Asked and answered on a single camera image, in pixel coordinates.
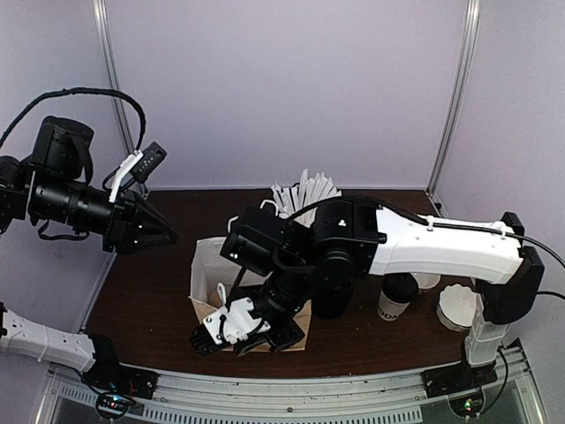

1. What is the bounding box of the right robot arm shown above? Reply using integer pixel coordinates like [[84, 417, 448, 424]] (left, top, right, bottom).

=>
[[211, 197, 545, 390]]

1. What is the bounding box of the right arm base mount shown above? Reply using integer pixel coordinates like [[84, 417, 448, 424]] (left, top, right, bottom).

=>
[[421, 361, 498, 419]]

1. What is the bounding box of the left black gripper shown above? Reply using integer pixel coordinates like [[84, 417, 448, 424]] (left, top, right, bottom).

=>
[[32, 174, 182, 257]]

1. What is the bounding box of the aluminium front rail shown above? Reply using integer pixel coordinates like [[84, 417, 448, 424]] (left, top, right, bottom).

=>
[[43, 344, 539, 424]]

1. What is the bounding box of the brown paper bag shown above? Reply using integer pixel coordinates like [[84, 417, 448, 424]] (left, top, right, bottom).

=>
[[188, 198, 314, 353]]

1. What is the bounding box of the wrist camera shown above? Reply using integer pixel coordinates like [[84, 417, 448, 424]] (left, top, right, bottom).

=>
[[109, 141, 167, 203], [190, 298, 271, 356]]

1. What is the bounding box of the white paper coffee cup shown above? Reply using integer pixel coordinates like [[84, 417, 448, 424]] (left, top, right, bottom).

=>
[[377, 292, 412, 322]]

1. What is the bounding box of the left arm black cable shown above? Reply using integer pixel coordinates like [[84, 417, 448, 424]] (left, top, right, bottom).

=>
[[0, 87, 147, 154]]

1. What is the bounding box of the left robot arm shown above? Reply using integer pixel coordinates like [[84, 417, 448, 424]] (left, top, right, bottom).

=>
[[1, 116, 178, 392]]

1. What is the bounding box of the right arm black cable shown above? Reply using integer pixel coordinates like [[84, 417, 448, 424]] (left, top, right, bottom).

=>
[[282, 196, 565, 297]]

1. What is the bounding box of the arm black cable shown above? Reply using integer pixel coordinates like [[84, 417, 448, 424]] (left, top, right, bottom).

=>
[[0, 87, 147, 154], [282, 196, 565, 297]]

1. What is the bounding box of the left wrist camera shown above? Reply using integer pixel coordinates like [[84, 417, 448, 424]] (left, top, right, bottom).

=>
[[109, 141, 167, 203]]

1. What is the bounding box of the white round bowl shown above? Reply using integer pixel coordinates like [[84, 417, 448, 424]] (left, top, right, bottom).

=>
[[411, 273, 441, 291]]

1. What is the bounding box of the black cup lid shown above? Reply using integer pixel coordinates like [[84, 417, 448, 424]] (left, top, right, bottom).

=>
[[381, 273, 419, 304]]

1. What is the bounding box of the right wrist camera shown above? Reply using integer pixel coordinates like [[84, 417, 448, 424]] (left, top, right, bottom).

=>
[[190, 298, 271, 356]]

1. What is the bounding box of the stack of black lids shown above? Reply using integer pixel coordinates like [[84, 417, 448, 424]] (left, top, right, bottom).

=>
[[312, 281, 354, 320]]

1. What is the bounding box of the bundle of wrapped straws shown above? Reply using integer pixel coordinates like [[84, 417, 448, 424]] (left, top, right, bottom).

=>
[[271, 169, 342, 217]]

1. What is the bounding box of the metal wall post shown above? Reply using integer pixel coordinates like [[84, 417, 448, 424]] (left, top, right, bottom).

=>
[[92, 0, 134, 154], [426, 0, 481, 198]]

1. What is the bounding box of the left metal wall post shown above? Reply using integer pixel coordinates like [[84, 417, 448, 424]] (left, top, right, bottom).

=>
[[92, 0, 134, 154]]

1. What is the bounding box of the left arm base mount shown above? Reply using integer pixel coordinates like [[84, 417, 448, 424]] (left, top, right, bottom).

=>
[[75, 365, 158, 422]]

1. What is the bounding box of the right metal wall post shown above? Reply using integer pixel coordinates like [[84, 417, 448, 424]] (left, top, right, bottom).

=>
[[426, 0, 481, 198]]

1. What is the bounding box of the white scalloped bowl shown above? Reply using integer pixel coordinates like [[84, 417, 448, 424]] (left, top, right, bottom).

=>
[[436, 284, 477, 332]]

